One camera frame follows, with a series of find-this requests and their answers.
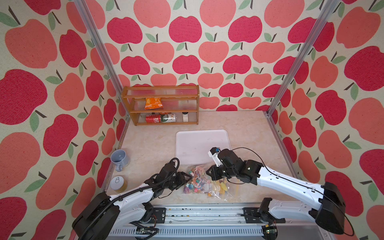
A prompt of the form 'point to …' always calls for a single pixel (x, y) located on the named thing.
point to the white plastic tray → (192, 147)
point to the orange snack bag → (152, 103)
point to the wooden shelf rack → (165, 105)
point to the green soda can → (168, 118)
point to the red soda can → (153, 118)
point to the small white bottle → (185, 116)
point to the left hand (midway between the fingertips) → (190, 183)
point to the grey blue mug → (119, 157)
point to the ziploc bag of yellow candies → (222, 189)
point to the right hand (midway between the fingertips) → (206, 175)
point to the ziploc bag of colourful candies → (200, 181)
